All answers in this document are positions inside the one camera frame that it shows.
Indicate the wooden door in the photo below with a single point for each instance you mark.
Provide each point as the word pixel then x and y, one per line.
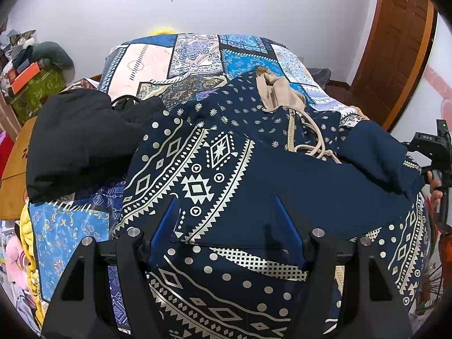
pixel 392 42

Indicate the pile of mixed clutter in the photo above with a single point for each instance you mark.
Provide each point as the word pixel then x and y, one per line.
pixel 16 47

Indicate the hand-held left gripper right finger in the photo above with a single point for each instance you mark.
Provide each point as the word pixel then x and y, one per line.
pixel 290 233

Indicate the black garment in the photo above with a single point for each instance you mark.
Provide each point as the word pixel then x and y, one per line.
pixel 77 141

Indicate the grey plush cushion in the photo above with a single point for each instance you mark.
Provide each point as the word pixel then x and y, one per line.
pixel 53 53

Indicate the person's right hand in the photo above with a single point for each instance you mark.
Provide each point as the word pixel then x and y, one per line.
pixel 436 190

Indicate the pink plush toy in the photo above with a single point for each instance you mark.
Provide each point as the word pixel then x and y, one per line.
pixel 16 257

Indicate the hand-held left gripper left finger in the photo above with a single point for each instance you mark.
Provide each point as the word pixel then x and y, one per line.
pixel 164 233

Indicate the blue patchwork bedspread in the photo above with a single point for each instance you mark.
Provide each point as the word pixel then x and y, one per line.
pixel 197 56

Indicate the navy patterned hoodie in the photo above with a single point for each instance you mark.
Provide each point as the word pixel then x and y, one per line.
pixel 282 169

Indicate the dark grey cushion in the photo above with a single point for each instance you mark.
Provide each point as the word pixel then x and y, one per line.
pixel 319 76

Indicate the orange box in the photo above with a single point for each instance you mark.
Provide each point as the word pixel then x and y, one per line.
pixel 24 77

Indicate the red cloth item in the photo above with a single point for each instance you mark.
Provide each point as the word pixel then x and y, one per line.
pixel 5 152

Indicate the yellow cloth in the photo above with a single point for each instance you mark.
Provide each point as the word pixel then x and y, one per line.
pixel 29 240

